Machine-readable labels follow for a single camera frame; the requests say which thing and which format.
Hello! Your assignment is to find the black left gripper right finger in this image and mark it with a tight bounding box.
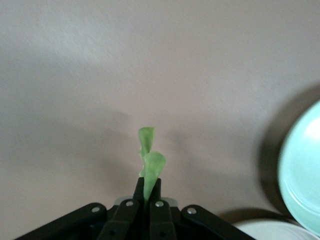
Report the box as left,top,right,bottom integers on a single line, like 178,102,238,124
149,177,178,240

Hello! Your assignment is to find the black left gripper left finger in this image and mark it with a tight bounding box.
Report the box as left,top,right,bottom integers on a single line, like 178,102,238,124
96,177,145,240

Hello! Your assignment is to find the green lettuce leaf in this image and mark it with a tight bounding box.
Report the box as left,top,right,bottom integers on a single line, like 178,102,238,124
138,126,167,202

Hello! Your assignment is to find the beige pink plate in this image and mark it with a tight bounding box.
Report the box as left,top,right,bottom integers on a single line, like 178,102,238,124
232,221,320,240

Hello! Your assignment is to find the brown table cover sheet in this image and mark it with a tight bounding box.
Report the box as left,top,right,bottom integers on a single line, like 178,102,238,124
0,0,320,240

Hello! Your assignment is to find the pale green plate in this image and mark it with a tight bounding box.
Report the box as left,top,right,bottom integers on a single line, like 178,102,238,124
277,99,320,237

